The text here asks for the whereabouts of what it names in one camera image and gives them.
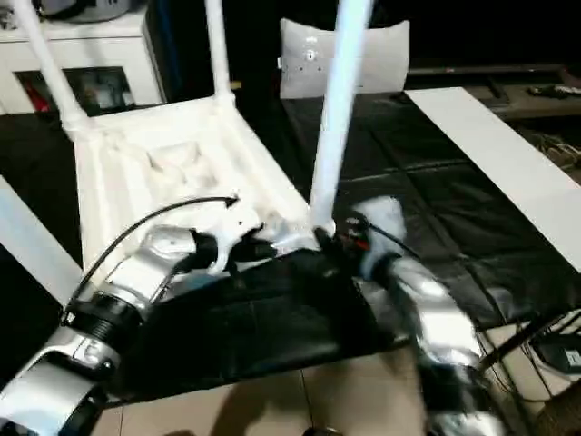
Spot white plastic table top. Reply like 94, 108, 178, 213
63, 95, 340, 292

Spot tangled white cables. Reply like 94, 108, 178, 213
535, 134, 581, 170

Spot black remote control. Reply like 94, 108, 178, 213
527, 84, 581, 98

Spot white cabinet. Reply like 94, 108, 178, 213
0, 11, 168, 114

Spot white plastic table leg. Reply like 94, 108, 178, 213
203, 0, 237, 105
307, 0, 379, 238
12, 0, 91, 134
0, 175, 88, 315

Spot black wifi router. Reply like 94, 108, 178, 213
533, 333, 581, 374

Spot black sofa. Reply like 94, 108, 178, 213
144, 0, 581, 101

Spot black metal table frame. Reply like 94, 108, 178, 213
479, 312, 569, 370

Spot thin black bar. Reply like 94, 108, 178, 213
408, 64, 565, 77

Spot grey bag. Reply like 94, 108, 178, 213
44, 0, 143, 24

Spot black table mat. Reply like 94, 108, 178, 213
0, 90, 581, 403

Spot grey cushion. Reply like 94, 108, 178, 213
276, 17, 411, 101

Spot white low table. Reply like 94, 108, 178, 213
402, 88, 581, 274

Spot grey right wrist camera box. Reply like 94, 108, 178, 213
357, 195, 409, 247

